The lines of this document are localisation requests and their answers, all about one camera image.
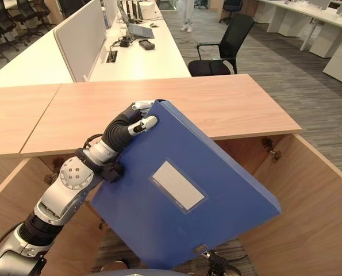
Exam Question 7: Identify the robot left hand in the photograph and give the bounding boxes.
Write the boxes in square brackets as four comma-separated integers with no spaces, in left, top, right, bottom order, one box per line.
[100,99,159,154]

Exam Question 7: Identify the blue file folder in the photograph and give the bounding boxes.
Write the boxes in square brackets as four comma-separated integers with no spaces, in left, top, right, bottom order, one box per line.
[90,99,283,271]

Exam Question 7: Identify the wide wooden office cabinet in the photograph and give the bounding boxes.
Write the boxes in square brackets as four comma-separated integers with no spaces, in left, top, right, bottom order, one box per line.
[20,74,303,158]

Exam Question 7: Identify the long white office desk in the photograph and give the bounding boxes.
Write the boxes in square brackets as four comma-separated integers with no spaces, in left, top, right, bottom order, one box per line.
[0,0,192,89]

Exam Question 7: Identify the metal cabinet hinge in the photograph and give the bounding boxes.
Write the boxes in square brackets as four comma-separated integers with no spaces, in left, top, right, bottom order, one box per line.
[262,137,283,163]
[43,157,64,185]

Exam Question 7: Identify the black mesh office chair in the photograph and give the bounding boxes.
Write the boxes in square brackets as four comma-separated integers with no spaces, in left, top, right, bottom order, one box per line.
[187,13,256,77]

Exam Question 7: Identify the flat black handheld device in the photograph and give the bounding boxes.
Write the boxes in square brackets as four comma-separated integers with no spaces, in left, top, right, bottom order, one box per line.
[138,39,155,51]

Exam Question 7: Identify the large white desk partition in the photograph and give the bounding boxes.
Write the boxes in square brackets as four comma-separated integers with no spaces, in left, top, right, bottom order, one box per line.
[53,0,107,83]

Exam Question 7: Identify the open laptop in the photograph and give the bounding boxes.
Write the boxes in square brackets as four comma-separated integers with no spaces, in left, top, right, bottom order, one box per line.
[120,5,155,40]

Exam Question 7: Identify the small white desk partition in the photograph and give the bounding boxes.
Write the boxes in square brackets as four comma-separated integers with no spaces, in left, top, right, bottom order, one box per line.
[102,0,119,29]

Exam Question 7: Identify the white box on desk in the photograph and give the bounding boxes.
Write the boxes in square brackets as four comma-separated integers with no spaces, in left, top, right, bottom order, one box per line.
[136,0,160,21]

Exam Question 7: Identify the robot torso grey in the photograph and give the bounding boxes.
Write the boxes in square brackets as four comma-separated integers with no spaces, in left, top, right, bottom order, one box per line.
[92,259,189,276]

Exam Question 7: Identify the black swivel chair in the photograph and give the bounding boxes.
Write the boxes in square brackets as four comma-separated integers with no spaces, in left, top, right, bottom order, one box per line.
[218,0,244,25]

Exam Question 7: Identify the white desk row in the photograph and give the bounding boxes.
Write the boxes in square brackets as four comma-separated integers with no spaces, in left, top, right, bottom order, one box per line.
[256,0,342,52]

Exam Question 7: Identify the desk cable outlet box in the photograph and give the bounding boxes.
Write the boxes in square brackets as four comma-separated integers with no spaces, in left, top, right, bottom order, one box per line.
[99,48,118,64]

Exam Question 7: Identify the black gadget with cable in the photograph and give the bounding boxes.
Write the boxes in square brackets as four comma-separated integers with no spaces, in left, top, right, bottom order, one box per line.
[111,35,134,48]

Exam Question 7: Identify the white drawer pedestal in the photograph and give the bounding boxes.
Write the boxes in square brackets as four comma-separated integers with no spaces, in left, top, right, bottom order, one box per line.
[322,37,342,85]
[308,26,340,59]

